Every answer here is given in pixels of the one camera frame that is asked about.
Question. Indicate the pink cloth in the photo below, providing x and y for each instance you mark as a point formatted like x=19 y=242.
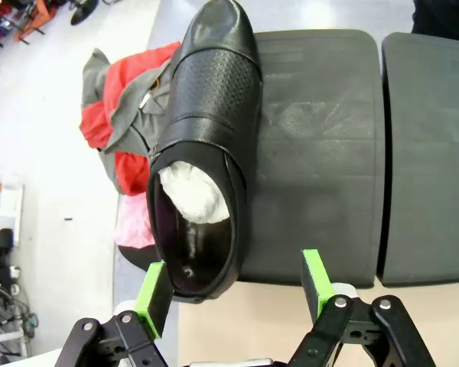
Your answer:
x=134 y=225

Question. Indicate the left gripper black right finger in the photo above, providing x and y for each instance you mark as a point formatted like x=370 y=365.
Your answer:
x=317 y=283

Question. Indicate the person in black jacket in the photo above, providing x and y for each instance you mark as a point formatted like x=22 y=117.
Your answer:
x=443 y=15

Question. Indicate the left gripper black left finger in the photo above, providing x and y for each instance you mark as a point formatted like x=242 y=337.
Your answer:
x=155 y=302

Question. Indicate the black leather slip-on shoe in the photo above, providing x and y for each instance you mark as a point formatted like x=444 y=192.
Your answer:
x=214 y=95

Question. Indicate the orange metal frame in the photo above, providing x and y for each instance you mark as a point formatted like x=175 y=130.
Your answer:
x=46 y=9

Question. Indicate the red and grey jacket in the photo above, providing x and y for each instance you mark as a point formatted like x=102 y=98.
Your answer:
x=99 y=122

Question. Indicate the white paper shoe stuffing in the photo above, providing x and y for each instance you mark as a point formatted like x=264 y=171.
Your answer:
x=195 y=191

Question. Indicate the white storage box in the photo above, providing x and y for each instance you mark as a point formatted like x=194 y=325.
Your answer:
x=4 y=199

